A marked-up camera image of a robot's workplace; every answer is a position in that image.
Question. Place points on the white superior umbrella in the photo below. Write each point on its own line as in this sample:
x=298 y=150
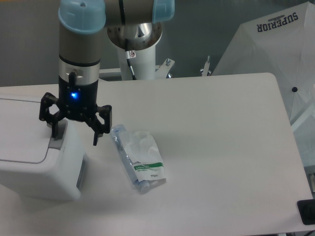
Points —
x=283 y=44

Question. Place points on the crumpled white plastic package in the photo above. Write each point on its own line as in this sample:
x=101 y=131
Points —
x=140 y=156

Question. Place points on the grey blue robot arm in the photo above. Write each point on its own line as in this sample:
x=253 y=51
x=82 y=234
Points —
x=84 y=23

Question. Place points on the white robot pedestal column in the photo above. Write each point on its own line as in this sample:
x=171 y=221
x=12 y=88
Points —
x=136 y=48

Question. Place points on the white push-lid trash can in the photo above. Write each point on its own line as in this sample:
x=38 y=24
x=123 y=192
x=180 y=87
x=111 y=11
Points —
x=32 y=162

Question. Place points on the white metal base frame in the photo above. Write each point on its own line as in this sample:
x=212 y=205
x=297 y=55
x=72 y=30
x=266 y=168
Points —
x=161 y=71

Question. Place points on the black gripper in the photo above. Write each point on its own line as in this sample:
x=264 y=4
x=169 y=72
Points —
x=76 y=103

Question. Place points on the black device at table corner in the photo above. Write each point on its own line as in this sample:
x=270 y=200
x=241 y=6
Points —
x=307 y=211

